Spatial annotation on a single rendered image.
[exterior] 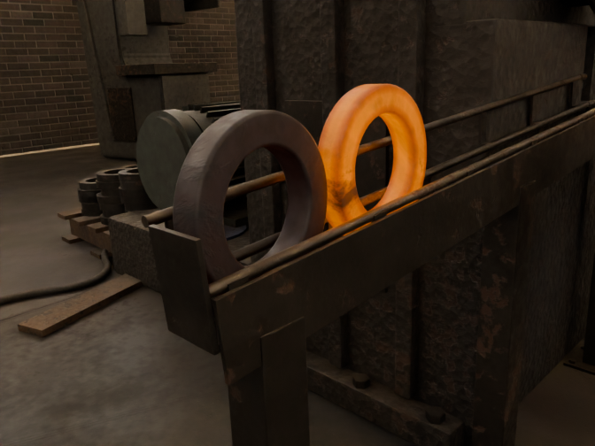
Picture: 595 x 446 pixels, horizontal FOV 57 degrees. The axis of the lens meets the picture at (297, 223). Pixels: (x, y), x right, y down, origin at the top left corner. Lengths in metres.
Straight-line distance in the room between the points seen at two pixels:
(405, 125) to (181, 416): 0.98
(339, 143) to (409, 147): 0.15
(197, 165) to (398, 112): 0.29
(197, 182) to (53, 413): 1.17
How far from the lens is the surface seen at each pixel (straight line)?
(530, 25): 1.18
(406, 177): 0.71
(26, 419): 1.58
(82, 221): 2.80
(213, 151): 0.47
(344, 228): 0.58
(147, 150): 2.08
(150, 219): 0.52
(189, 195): 0.47
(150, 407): 1.50
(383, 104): 0.65
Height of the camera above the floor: 0.80
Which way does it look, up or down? 16 degrees down
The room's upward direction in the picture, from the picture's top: 2 degrees counter-clockwise
